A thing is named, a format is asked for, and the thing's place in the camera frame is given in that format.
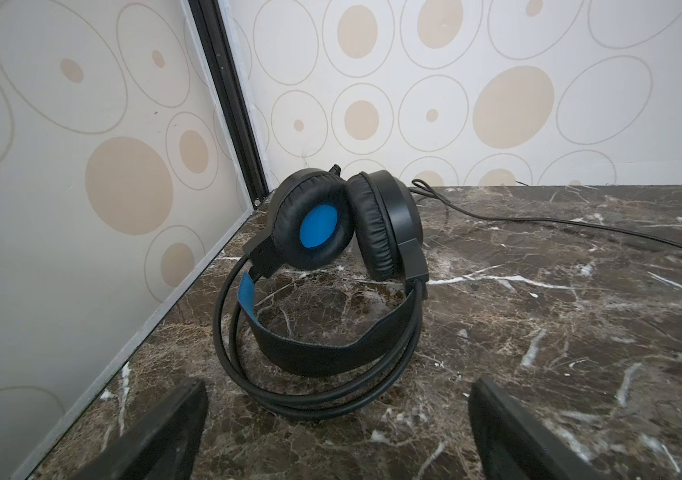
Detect black headphone cable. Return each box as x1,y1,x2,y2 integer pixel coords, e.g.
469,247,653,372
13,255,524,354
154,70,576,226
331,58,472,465
408,178,682,263

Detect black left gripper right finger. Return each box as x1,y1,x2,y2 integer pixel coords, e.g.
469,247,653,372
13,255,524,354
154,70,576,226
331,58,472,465
468,376,600,480

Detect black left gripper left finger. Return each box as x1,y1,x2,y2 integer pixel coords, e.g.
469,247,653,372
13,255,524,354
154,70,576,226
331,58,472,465
74,378,209,480

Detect black corner frame post left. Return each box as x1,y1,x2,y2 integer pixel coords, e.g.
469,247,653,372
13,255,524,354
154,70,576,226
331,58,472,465
189,0,269,207

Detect black blue gaming headphones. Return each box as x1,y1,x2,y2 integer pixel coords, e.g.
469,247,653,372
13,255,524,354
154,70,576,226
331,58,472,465
212,166,429,422

